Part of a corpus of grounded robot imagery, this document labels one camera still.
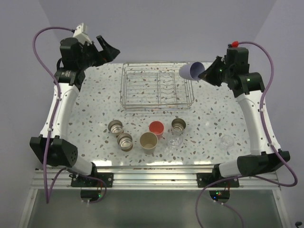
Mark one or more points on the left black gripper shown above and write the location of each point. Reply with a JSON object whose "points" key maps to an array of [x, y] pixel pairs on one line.
{"points": [[109, 53]]}

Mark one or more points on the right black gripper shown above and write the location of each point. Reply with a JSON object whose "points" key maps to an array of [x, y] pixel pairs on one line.
{"points": [[208, 75]]}

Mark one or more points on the purple plastic cup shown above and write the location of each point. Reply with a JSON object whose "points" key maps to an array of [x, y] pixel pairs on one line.
{"points": [[191, 71]]}

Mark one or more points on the steel cup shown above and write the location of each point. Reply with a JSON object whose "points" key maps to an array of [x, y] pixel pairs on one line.
{"points": [[178, 125], [125, 142], [115, 127]]}

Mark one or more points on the red plastic cup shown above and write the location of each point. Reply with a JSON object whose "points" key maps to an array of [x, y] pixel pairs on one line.
{"points": [[157, 128]]}

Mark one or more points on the beige plastic cup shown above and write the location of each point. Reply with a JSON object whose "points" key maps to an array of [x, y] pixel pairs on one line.
{"points": [[148, 142]]}

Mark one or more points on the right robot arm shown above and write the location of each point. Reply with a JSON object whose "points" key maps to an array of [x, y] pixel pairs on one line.
{"points": [[248, 88]]}

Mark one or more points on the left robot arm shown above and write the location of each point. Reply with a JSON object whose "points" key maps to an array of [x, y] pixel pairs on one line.
{"points": [[52, 146]]}

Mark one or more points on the clear glass cup right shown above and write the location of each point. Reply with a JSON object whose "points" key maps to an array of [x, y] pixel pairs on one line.
{"points": [[226, 142]]}

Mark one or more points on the clear glass cup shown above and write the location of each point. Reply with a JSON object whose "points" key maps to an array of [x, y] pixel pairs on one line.
{"points": [[174, 140], [226, 142]]}

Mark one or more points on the clear glass cup centre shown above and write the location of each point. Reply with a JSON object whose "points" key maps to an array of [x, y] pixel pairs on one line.
{"points": [[174, 140]]}

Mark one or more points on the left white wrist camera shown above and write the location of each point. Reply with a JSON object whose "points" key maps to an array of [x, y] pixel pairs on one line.
{"points": [[81, 35]]}

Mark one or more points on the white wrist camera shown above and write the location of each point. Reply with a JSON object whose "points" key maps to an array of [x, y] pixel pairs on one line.
{"points": [[234, 44], [81, 35]]}

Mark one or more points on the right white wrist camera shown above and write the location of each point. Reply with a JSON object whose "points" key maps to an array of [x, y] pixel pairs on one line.
{"points": [[234, 44]]}

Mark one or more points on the wire dish rack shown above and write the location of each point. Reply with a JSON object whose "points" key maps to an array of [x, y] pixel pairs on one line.
{"points": [[155, 86]]}

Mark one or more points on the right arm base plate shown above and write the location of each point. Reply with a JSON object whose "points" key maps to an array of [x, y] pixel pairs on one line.
{"points": [[208, 180]]}

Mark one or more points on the aluminium front rail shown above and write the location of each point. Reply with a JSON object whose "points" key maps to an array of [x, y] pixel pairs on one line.
{"points": [[169, 177]]}

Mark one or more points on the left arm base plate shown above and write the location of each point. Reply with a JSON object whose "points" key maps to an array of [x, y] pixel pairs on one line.
{"points": [[81, 182]]}

